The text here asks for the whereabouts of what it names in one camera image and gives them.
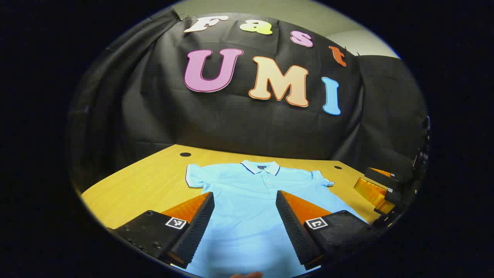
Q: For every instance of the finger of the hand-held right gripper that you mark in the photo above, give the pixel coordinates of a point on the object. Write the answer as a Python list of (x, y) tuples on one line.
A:
[(380, 172), (370, 191)]

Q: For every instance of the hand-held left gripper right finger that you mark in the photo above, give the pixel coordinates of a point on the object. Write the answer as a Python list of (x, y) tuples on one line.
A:
[(293, 231)]

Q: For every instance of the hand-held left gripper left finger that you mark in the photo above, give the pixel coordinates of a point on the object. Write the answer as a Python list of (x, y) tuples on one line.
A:
[(198, 227)]

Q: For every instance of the light blue T-shirt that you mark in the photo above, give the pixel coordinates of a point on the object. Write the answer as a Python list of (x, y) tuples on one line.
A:
[(247, 200)]

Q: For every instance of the black backdrop cloth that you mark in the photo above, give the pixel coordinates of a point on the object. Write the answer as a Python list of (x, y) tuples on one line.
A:
[(231, 123)]

